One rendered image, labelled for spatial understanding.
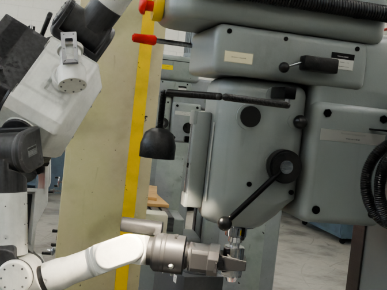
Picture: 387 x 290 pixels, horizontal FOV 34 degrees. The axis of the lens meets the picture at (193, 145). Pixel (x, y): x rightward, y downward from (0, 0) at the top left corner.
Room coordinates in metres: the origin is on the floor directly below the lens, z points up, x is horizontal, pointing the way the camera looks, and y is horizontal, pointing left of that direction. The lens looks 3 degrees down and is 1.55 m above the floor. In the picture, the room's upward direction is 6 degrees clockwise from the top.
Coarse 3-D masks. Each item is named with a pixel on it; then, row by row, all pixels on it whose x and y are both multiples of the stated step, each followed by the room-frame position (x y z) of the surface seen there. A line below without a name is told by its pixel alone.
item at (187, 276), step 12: (156, 276) 1.85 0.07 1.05; (168, 276) 1.77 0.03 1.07; (180, 276) 1.70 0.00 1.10; (192, 276) 1.68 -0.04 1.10; (204, 276) 1.70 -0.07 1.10; (156, 288) 1.84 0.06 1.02; (168, 288) 1.76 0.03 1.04; (180, 288) 1.69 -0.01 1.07; (192, 288) 1.68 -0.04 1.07; (204, 288) 1.70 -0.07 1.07; (216, 288) 1.71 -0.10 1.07
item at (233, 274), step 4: (224, 252) 1.40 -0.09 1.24; (228, 252) 1.39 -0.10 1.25; (228, 256) 1.39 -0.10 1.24; (232, 256) 1.39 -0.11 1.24; (236, 256) 1.39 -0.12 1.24; (240, 256) 1.39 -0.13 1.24; (224, 272) 1.39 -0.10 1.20; (228, 272) 1.39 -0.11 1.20; (232, 272) 1.39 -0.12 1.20; (236, 272) 1.39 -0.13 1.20; (240, 272) 1.40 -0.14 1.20; (224, 276) 1.39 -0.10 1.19; (228, 276) 1.39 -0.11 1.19; (232, 276) 1.39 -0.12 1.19; (236, 276) 1.39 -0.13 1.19; (240, 276) 1.40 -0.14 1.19
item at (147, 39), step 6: (132, 36) 1.44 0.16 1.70; (138, 36) 1.44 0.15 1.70; (144, 36) 1.44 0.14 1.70; (150, 36) 1.45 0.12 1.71; (138, 42) 1.44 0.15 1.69; (144, 42) 1.44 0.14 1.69; (150, 42) 1.45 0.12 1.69; (156, 42) 1.45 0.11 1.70; (162, 42) 1.46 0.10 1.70; (168, 42) 1.46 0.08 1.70; (174, 42) 1.46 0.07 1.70; (180, 42) 1.47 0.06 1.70; (186, 42) 1.47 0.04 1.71
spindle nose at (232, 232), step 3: (231, 228) 1.39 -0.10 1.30; (234, 228) 1.39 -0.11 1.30; (225, 231) 1.41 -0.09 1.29; (228, 231) 1.39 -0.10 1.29; (231, 231) 1.39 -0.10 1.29; (234, 231) 1.39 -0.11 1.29; (237, 231) 1.38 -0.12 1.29; (225, 234) 1.40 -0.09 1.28; (228, 234) 1.39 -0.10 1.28; (231, 234) 1.39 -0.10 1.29; (234, 234) 1.39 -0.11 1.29; (237, 234) 1.39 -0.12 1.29; (234, 237) 1.39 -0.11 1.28; (237, 237) 1.39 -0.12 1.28; (240, 237) 1.39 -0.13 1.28
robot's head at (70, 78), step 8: (72, 48) 1.49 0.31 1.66; (80, 48) 1.51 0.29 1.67; (72, 56) 1.47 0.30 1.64; (80, 56) 1.48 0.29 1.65; (72, 64) 1.46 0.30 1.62; (80, 64) 1.47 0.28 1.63; (56, 72) 1.51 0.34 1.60; (64, 72) 1.45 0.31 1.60; (72, 72) 1.45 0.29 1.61; (80, 72) 1.46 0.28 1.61; (56, 80) 1.52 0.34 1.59; (64, 80) 1.44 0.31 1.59; (72, 80) 1.44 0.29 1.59; (80, 80) 1.45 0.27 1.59; (64, 88) 1.47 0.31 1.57; (72, 88) 1.48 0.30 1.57; (80, 88) 1.48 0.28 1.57
